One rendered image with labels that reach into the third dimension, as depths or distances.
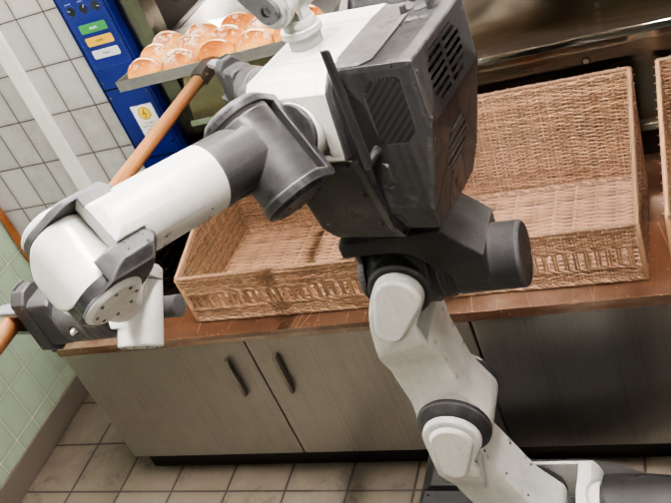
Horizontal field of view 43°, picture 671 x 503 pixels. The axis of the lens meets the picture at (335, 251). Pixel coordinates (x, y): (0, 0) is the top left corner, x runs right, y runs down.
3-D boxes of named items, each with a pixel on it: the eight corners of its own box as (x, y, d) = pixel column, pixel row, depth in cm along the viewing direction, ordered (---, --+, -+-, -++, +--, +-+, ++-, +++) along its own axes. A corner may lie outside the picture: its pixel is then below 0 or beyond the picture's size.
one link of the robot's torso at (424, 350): (507, 394, 172) (447, 212, 147) (498, 464, 159) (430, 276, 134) (435, 397, 178) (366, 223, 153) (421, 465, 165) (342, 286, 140)
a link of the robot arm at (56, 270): (120, 345, 111) (53, 336, 92) (71, 290, 113) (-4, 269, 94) (178, 289, 111) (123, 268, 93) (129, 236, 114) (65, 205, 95)
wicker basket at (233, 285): (255, 218, 262) (218, 142, 247) (427, 193, 239) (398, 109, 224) (194, 325, 226) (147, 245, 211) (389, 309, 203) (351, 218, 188)
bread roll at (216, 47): (243, 50, 202) (234, 29, 199) (233, 63, 197) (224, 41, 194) (208, 58, 207) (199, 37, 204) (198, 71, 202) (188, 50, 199)
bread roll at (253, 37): (281, 40, 199) (272, 18, 196) (272, 52, 194) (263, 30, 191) (244, 49, 203) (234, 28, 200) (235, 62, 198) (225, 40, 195)
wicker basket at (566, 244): (438, 190, 238) (409, 104, 223) (650, 159, 215) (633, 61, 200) (403, 304, 202) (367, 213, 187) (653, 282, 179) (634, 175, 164)
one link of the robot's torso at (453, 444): (579, 489, 187) (484, 340, 166) (576, 570, 172) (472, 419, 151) (514, 497, 195) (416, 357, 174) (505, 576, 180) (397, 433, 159)
